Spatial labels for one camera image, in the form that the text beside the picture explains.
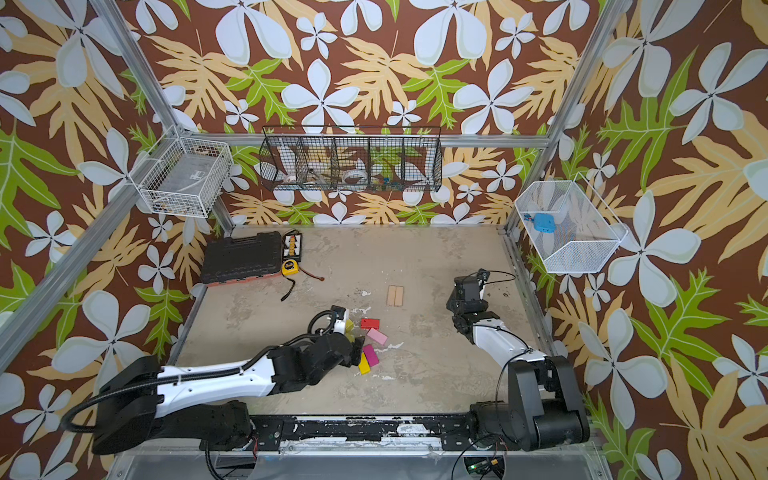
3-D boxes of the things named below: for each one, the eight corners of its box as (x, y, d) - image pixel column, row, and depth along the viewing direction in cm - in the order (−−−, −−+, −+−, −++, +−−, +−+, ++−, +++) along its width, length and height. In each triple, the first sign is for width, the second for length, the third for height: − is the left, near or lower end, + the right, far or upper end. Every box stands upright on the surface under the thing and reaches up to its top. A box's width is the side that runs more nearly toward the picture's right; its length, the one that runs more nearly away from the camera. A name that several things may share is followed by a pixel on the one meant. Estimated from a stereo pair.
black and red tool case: (200, 292, 103) (192, 283, 99) (209, 249, 115) (202, 240, 111) (281, 278, 107) (277, 269, 102) (281, 239, 119) (277, 229, 115)
